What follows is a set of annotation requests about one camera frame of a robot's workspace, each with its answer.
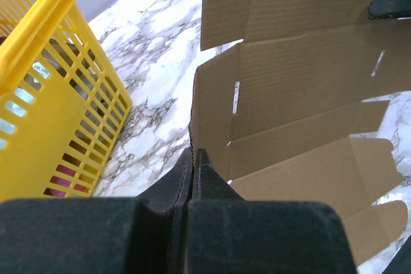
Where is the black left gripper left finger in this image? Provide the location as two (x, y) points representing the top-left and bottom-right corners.
(1, 149), (193, 273)

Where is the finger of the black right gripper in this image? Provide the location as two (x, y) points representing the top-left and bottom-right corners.
(368, 0), (411, 20)
(383, 243), (411, 274)

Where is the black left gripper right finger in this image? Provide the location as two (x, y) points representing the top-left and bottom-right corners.
(184, 149), (356, 273)

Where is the brown cardboard box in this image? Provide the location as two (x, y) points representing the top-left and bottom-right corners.
(190, 0), (410, 264)

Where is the yellow plastic shopping basket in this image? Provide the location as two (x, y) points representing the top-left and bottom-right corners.
(1, 0), (132, 201)

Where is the light blue cassava chips bag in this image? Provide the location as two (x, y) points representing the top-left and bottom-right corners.
(1, 61), (49, 134)

